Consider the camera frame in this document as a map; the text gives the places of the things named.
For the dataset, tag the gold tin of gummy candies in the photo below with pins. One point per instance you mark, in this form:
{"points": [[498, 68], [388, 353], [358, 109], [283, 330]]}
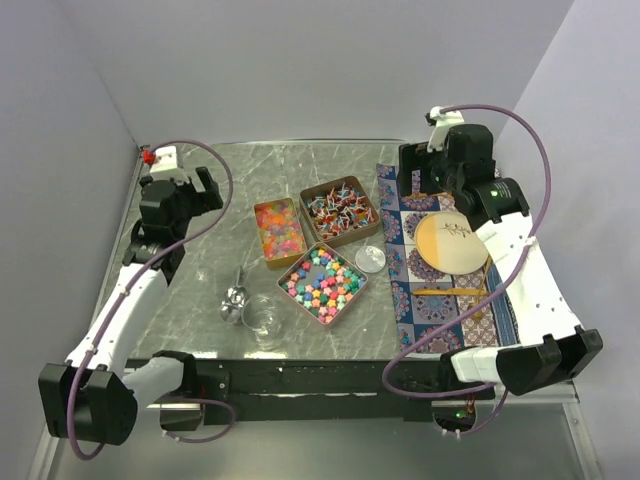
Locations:
{"points": [[280, 232]]}

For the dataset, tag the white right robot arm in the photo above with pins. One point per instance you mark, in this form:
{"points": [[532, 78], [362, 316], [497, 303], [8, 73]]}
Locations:
{"points": [[554, 346]]}

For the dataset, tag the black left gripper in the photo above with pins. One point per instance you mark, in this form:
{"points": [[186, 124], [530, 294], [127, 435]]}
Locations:
{"points": [[203, 201]]}

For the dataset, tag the aluminium frame rail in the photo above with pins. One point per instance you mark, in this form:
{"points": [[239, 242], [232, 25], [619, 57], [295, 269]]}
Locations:
{"points": [[541, 435]]}

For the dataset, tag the cream and orange plate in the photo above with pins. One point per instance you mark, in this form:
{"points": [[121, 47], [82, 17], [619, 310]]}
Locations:
{"points": [[446, 242]]}

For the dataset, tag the silver metal scoop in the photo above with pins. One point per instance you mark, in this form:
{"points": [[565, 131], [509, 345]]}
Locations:
{"points": [[234, 300]]}

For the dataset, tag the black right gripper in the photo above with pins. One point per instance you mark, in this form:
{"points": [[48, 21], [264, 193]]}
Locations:
{"points": [[414, 156]]}

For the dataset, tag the clear glass jar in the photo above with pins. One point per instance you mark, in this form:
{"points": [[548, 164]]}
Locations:
{"points": [[261, 317]]}

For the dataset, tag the pink tin of star candies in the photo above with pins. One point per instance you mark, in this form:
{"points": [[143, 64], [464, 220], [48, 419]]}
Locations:
{"points": [[323, 284]]}

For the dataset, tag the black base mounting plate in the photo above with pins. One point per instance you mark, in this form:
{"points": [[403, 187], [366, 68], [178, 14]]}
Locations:
{"points": [[287, 390]]}

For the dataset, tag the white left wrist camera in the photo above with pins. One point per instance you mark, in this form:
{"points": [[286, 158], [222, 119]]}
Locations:
{"points": [[165, 163]]}

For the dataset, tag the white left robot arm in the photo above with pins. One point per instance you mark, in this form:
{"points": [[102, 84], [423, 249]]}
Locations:
{"points": [[87, 397]]}

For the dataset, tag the patterned blue cloth mat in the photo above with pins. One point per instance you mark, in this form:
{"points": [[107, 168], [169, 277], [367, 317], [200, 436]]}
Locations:
{"points": [[418, 315]]}

